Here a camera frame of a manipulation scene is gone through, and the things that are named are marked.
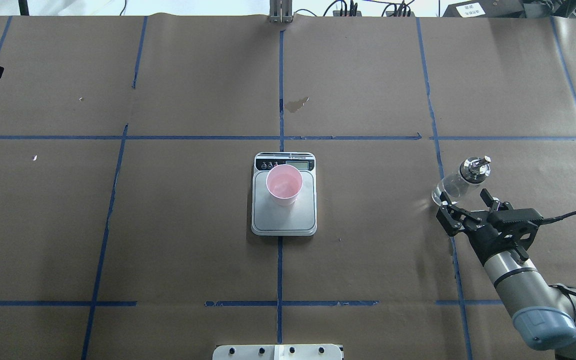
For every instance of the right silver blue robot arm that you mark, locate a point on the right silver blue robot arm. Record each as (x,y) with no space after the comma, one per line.
(543,314)

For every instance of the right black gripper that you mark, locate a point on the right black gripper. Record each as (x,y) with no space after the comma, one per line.
(484,239)

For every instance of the aluminium frame post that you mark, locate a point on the aluminium frame post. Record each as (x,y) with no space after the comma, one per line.
(281,11)

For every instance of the black box with label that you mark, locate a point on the black box with label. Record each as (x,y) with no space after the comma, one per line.
(485,9)

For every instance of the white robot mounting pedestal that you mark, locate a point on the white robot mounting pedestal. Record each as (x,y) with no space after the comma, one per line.
(314,351)

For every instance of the silver digital kitchen scale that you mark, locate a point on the silver digital kitchen scale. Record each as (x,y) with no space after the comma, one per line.
(270,219)

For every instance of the pink plastic cup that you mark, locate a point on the pink plastic cup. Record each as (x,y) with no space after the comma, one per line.
(284,184)

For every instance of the glass sauce bottle steel cap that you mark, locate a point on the glass sauce bottle steel cap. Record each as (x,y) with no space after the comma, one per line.
(470,174)

